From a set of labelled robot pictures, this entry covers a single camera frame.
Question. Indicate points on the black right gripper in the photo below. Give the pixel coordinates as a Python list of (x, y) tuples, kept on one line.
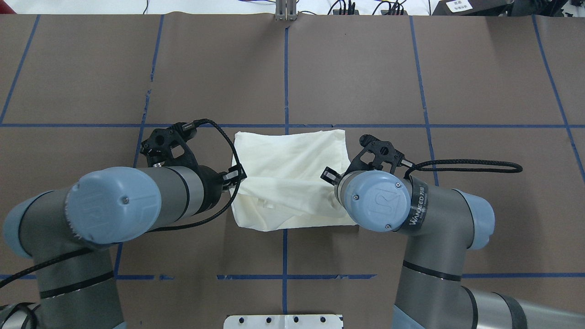
[(330, 175)]

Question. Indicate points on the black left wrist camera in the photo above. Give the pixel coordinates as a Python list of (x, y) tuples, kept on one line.
[(168, 147)]

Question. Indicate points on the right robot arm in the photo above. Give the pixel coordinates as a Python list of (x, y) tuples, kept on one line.
[(441, 226)]

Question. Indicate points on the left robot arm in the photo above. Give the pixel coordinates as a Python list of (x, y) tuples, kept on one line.
[(67, 233)]

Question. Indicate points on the cream long-sleeve cat shirt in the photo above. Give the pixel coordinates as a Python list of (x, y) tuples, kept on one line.
[(283, 188)]

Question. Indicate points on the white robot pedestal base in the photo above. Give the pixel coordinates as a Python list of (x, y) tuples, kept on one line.
[(291, 321)]

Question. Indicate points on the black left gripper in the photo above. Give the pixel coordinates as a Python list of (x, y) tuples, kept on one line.
[(209, 183)]

